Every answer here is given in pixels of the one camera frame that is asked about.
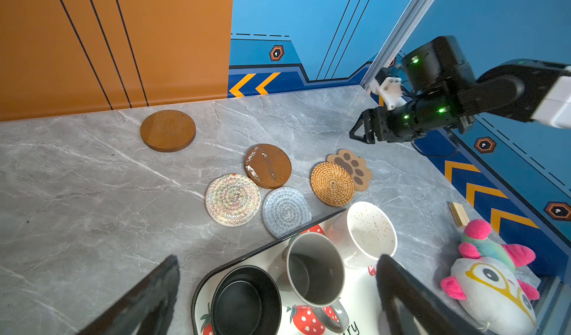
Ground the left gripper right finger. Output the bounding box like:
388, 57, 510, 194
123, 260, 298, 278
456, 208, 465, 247
376, 255, 491, 334

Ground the strawberry print serving tray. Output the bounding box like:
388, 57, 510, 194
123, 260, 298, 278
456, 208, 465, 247
190, 209, 382, 334

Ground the white speckled mug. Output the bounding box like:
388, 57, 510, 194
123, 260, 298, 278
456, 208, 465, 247
326, 201, 398, 270

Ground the paw shaped wooden coaster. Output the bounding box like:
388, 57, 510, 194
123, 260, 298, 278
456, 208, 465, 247
326, 149, 373, 192

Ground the grey blue woven coaster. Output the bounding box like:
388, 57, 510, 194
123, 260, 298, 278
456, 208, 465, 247
262, 186, 312, 238

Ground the woven rattan coaster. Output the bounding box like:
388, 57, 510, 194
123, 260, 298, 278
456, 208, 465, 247
310, 162, 355, 207

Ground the right aluminium corner post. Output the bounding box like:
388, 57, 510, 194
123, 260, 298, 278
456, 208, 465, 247
360, 0, 435, 90

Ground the white unicorn plush toy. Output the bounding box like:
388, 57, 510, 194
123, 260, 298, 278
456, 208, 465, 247
440, 220, 540, 334

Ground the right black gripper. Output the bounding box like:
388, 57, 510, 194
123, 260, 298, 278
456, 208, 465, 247
349, 98, 462, 145

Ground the grey metal mug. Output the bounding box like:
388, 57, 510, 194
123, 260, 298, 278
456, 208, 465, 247
271, 232, 349, 334

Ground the dark brown scratched coaster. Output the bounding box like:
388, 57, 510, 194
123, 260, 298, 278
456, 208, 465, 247
244, 144, 292, 189

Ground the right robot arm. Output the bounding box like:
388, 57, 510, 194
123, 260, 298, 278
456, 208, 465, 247
349, 36, 570, 144

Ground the plain brown wooden coaster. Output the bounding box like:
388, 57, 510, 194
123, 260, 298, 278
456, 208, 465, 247
140, 110, 196, 153

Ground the small wooden block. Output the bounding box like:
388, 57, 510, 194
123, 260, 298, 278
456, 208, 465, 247
449, 202, 470, 227

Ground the black mug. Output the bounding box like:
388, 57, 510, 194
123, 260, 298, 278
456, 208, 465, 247
211, 265, 282, 335

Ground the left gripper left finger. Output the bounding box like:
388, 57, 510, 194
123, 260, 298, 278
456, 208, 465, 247
79, 255, 180, 334

